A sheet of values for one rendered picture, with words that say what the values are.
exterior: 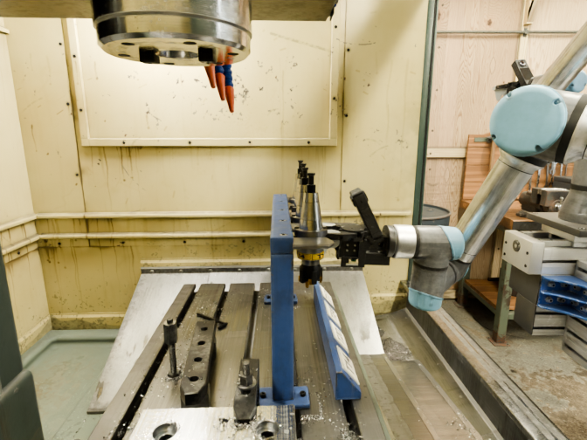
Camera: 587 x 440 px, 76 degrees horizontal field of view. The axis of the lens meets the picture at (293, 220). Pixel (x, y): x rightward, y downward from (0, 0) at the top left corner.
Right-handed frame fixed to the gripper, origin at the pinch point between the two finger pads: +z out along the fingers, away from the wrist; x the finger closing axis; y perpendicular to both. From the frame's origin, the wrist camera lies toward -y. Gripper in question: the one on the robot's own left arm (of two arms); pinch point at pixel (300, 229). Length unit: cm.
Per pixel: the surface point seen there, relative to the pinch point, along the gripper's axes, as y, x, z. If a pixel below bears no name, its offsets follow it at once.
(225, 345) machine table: 30.3, 3.0, 16.4
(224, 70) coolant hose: -29.0, -17.8, 14.3
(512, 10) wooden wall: -113, 217, -163
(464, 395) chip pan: 50, 11, -50
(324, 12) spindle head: -40.7, -7.7, -1.4
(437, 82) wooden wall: -61, 219, -115
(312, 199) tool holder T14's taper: -8.8, -12.3, -0.8
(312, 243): -2.3, -17.9, -0.6
